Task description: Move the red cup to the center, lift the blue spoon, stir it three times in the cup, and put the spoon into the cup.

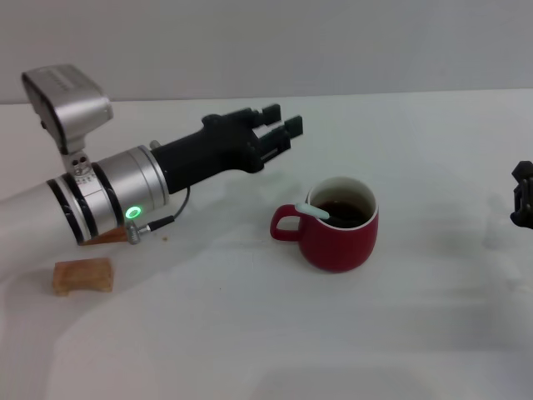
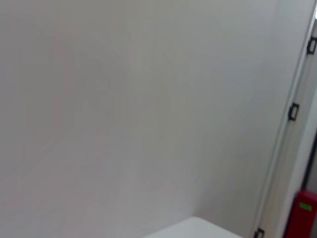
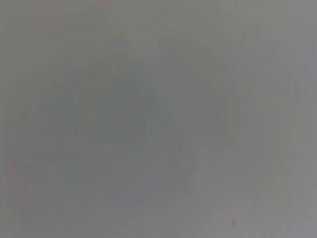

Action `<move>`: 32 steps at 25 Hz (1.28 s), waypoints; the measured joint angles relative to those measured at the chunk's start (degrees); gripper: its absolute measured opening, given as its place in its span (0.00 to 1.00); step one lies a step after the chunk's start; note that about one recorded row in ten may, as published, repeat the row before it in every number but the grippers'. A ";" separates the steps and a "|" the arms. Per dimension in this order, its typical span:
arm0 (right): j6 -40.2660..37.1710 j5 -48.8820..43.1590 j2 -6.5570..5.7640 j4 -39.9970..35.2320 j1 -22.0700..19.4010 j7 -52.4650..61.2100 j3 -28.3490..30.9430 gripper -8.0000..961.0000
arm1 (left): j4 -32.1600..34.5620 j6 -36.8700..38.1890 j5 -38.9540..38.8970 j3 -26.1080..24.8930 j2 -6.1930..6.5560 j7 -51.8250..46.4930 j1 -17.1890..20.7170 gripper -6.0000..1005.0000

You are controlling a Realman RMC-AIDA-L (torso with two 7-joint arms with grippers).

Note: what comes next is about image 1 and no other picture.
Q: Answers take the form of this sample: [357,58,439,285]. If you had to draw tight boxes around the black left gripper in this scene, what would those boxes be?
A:
[152,103,304,195]

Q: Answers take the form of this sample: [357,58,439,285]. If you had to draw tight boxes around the blue handled metal spoon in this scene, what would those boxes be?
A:
[294,202,355,224]

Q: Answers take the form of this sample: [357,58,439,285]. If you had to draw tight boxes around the red cup with coffee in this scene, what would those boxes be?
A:
[269,176,380,274]

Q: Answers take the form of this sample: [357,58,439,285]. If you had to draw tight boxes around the dark reddish wooden block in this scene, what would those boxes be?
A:
[78,227,128,247]

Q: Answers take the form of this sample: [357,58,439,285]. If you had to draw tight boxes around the light wooden block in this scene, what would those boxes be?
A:
[52,257,114,297]

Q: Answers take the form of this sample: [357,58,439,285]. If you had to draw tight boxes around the black cable with metal plug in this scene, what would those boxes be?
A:
[126,185,192,245]

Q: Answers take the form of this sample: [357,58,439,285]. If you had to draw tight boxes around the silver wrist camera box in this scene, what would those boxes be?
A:
[21,63,114,178]

